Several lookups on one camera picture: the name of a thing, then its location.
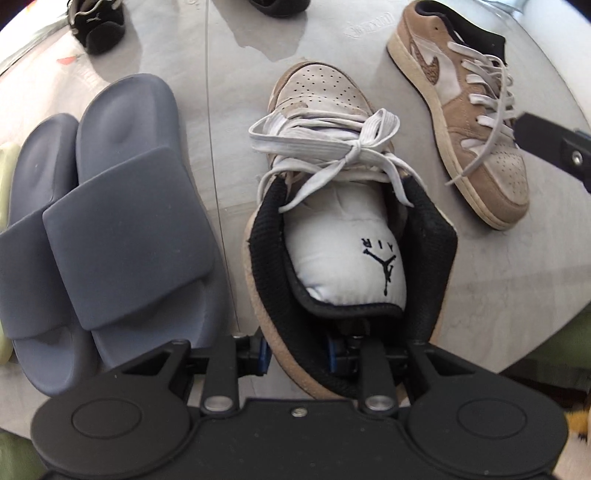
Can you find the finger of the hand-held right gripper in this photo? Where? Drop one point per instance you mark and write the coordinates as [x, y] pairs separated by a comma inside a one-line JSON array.
[[554, 143]]

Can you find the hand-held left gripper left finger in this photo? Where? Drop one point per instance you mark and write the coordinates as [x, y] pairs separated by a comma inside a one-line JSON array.
[[263, 360]]

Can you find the black sneaker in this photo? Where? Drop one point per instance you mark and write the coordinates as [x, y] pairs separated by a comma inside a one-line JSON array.
[[99, 27], [277, 5]]

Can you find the white printed plastic curtain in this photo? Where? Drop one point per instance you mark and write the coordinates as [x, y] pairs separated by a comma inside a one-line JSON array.
[[51, 92]]

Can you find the green slide slipper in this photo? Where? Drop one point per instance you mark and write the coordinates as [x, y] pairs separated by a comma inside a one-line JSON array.
[[7, 180]]

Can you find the grey slide slipper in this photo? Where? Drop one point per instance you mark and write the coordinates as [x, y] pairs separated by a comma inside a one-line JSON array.
[[32, 258], [134, 221]]

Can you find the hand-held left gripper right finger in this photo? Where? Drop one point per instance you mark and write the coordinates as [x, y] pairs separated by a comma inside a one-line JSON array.
[[330, 356]]

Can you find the green cushion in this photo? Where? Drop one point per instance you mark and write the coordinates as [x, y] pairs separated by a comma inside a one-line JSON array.
[[581, 360]]

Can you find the tan and white sneaker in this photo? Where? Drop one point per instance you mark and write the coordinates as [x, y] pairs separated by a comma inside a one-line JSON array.
[[332, 184], [466, 115]]

